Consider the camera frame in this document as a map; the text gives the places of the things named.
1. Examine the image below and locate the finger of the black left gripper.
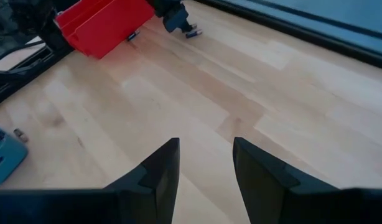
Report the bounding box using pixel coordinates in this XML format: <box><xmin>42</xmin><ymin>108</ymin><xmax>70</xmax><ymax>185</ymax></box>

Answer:
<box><xmin>162</xmin><ymin>5</ymin><xmax>193</xmax><ymax>34</ymax></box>

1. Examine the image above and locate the red plastic bin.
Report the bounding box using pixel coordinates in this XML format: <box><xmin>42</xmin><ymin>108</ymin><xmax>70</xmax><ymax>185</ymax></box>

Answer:
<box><xmin>54</xmin><ymin>0</ymin><xmax>156</xmax><ymax>60</ymax></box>

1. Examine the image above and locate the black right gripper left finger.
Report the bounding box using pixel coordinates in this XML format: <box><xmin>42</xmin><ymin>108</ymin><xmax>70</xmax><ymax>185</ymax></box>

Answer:
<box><xmin>0</xmin><ymin>137</ymin><xmax>181</xmax><ymax>224</ymax></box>

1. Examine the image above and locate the copper black Duracell battery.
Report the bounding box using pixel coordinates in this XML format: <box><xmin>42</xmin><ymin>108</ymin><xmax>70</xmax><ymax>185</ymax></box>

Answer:
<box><xmin>12</xmin><ymin>128</ymin><xmax>29</xmax><ymax>144</ymax></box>

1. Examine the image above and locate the light blue plastic container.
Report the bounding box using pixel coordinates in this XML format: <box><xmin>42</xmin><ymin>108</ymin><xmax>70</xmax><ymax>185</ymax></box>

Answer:
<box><xmin>0</xmin><ymin>123</ymin><xmax>29</xmax><ymax>187</ymax></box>

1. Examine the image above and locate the black table edge frame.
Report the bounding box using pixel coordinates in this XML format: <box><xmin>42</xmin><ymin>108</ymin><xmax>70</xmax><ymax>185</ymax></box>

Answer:
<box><xmin>0</xmin><ymin>0</ymin><xmax>382</xmax><ymax>106</ymax></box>

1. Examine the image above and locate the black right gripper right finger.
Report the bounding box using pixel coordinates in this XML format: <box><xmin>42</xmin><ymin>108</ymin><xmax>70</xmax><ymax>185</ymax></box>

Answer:
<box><xmin>232</xmin><ymin>136</ymin><xmax>382</xmax><ymax>224</ymax></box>

